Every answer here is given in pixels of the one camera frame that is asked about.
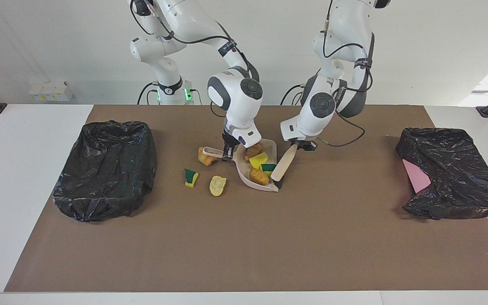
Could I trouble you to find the striped toy croissant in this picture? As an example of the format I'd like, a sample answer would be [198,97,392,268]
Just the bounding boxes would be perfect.
[244,143,264,161]
[198,147,218,166]

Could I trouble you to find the beige plastic dustpan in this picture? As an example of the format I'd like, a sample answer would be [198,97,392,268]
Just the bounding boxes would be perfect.
[202,139,279,193]

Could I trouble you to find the pale yellow bread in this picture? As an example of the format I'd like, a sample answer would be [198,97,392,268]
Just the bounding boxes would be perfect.
[209,176,227,197]

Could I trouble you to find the brown oval bread roll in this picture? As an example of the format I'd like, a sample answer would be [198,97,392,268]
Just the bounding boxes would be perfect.
[250,168,270,186]

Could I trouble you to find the black bag lined bin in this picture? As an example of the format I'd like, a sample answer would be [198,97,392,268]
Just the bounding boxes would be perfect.
[53,120,158,223]

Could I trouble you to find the black bag over pink bin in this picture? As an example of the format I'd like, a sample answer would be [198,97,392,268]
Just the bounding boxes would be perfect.
[396,127,488,220]

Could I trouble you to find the brown table mat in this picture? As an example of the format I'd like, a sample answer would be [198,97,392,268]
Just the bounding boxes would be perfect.
[4,105,488,293]

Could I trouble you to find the left arm base cable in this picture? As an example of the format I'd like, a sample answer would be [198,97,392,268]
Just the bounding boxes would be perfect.
[280,84,309,105]

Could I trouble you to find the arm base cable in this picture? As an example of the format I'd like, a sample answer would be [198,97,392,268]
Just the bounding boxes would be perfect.
[137,82,160,105]
[280,84,309,105]

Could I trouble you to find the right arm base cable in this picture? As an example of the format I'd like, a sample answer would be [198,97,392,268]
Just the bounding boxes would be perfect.
[137,82,160,105]

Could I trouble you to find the white wall socket boxes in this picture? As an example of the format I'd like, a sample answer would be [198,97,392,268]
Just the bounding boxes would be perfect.
[28,80,75,102]

